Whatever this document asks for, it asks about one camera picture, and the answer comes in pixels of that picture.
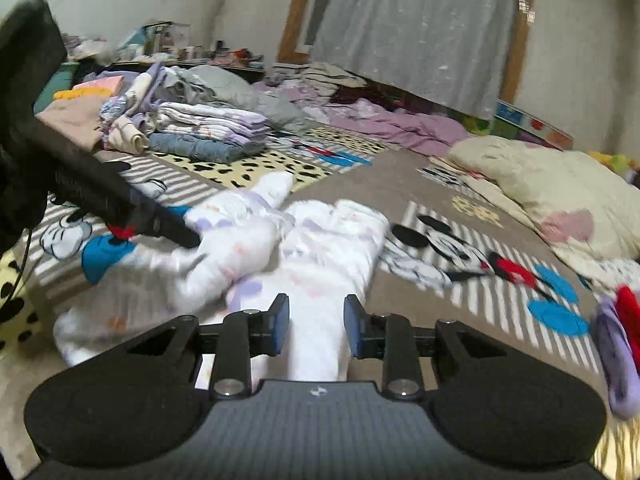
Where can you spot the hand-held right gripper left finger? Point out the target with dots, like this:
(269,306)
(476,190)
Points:
(281,329)

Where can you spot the pink folded cloth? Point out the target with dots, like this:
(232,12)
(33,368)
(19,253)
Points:
(102,84)

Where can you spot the colourful printed box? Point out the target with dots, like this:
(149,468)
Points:
(530,122)

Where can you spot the grey garment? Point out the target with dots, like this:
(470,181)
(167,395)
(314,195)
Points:
(230,90)

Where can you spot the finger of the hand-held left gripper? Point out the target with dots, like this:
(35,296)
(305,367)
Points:
(170,225)

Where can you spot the cream quilt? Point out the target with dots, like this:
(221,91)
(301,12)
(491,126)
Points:
(545,180)

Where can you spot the wooden door frame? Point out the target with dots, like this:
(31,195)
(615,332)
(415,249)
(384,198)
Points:
(300,10)

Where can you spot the teal cloth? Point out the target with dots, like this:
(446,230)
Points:
(52,90)

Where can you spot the grey curtain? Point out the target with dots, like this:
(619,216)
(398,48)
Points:
(420,25)

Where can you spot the dark maroon cloth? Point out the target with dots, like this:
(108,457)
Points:
(360,95)

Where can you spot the striped clothes pile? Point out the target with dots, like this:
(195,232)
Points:
(330,76)

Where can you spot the cluttered low table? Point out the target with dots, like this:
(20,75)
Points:
(170,45)

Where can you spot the red cloth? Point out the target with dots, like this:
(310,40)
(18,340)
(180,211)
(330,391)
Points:
(631,315)

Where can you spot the white purple-print garment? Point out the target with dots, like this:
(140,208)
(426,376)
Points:
(320,250)

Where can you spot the pile of small pale clothes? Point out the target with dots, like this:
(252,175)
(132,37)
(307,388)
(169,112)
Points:
(132,115)

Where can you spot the cartoon mouse printed blanket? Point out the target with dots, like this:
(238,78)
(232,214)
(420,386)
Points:
(400,185)

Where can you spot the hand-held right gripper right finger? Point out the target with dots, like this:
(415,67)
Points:
(351,331)

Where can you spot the beige folded cloth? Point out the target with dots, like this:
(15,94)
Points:
(72,120)

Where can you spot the yellow cloth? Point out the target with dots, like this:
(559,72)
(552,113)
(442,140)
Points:
(82,93)

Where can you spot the purple blanket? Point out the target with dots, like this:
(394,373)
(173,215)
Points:
(400,122)

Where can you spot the lilac cloth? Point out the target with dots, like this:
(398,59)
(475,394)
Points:
(617,360)

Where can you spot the yellow-green plush toy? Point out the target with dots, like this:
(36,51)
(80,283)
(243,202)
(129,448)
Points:
(617,162)

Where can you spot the folded blue jeans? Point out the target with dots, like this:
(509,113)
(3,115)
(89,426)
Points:
(205,149)

